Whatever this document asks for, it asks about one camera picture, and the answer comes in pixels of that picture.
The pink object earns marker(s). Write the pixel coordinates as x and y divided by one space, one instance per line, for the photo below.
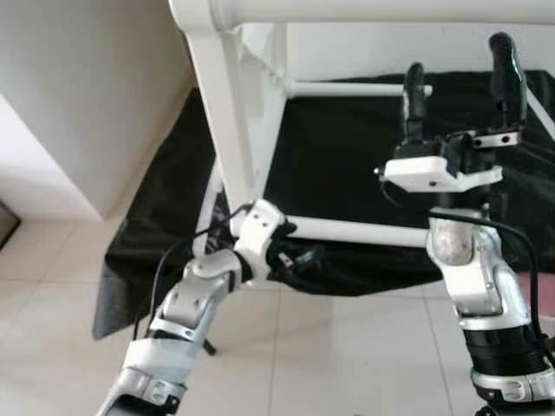
538 293

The white plastic table top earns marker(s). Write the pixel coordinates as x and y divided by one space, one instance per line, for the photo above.
221 121

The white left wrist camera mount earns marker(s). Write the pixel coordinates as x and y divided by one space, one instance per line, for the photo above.
258 234

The black cloth table cover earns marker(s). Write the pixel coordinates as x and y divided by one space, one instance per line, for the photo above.
347 156

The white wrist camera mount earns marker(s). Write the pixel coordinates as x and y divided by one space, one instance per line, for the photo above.
258 234
434 169

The black flat floor object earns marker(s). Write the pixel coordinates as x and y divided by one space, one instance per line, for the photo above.
7 225

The black metal table leg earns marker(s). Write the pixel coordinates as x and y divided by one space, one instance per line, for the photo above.
209 347

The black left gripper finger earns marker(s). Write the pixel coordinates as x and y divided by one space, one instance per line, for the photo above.
310 258
289 229

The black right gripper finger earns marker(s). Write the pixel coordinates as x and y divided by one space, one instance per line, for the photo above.
509 78
415 100

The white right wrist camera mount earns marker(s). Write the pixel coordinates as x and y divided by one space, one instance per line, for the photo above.
434 169

